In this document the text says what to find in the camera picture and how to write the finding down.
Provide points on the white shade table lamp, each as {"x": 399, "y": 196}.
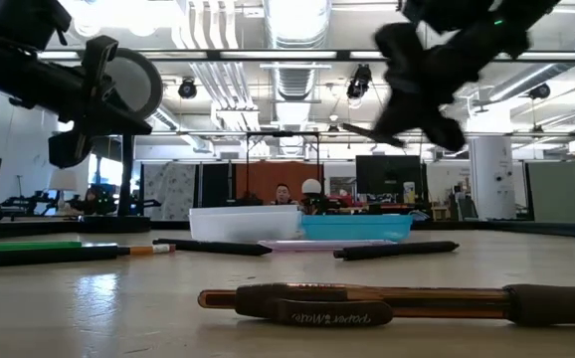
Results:
{"x": 62, "y": 180}

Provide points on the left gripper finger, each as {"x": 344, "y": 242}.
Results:
{"x": 118, "y": 122}
{"x": 66, "y": 149}

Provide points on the grey-green partition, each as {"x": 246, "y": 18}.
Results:
{"x": 563, "y": 191}

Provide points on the silver ceiling air duct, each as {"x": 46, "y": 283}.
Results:
{"x": 297, "y": 30}

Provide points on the green marker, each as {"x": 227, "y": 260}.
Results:
{"x": 19, "y": 245}

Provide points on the black monitor screen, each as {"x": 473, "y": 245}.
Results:
{"x": 388, "y": 174}

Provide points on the patterned grey partition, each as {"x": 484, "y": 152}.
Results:
{"x": 168, "y": 191}

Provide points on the black ceiling spotlight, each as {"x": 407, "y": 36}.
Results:
{"x": 359, "y": 82}
{"x": 539, "y": 91}
{"x": 187, "y": 89}

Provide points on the black desk lamp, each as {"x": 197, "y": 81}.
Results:
{"x": 140, "y": 82}

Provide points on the brown Paper Mate pen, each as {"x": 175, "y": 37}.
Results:
{"x": 327, "y": 310}

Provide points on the black pen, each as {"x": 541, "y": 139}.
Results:
{"x": 213, "y": 246}
{"x": 44, "y": 256}
{"x": 397, "y": 250}

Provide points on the black partition panel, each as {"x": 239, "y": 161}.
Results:
{"x": 215, "y": 184}

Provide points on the teal plastic box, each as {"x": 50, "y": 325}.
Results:
{"x": 357, "y": 229}

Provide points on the clear plastic supply box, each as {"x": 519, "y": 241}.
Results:
{"x": 245, "y": 226}

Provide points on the white round pillar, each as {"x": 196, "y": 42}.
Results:
{"x": 491, "y": 176}

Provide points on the black aluminium table frame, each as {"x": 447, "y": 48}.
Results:
{"x": 19, "y": 229}

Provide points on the white round lamp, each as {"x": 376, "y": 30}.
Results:
{"x": 311, "y": 186}

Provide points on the orange-brown partition wall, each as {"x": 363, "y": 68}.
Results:
{"x": 262, "y": 179}

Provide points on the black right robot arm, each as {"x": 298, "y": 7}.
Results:
{"x": 466, "y": 12}

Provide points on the black overhead crossbar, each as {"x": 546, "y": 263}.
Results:
{"x": 277, "y": 55}

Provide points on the person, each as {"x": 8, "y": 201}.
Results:
{"x": 283, "y": 194}
{"x": 91, "y": 201}

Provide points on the black metal stand frame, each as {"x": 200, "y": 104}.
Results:
{"x": 282, "y": 134}

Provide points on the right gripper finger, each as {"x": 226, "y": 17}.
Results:
{"x": 397, "y": 126}
{"x": 444, "y": 131}

